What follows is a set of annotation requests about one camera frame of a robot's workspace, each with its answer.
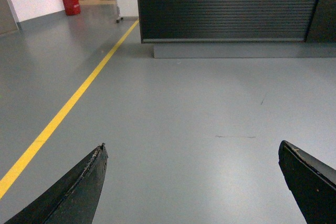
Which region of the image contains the black slatted checkout counter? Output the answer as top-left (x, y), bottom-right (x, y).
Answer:
top-left (138, 0), bottom-right (335, 59)

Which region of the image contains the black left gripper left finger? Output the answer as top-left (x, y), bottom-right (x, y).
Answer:
top-left (6, 143), bottom-right (108, 223)

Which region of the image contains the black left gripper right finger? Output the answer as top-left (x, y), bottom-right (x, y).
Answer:
top-left (278, 141), bottom-right (335, 223)

